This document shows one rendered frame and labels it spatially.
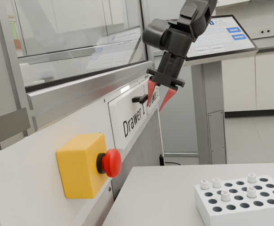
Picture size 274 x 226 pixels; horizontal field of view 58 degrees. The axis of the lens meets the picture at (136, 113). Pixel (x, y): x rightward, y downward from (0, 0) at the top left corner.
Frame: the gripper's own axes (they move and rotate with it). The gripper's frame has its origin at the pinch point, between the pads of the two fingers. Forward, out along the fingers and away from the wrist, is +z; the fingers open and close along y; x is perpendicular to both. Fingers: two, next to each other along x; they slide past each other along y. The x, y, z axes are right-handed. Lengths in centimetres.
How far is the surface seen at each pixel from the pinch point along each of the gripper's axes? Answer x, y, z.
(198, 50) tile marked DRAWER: -76, -10, -20
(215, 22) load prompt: -99, -14, -39
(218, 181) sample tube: 29.4, -14.2, 0.6
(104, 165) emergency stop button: 37.0, 2.5, 1.5
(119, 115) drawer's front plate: 15.2, 6.0, 1.3
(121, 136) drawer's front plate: 15.9, 3.9, 5.4
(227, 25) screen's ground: -101, -22, -40
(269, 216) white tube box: 34.9, -20.3, 0.0
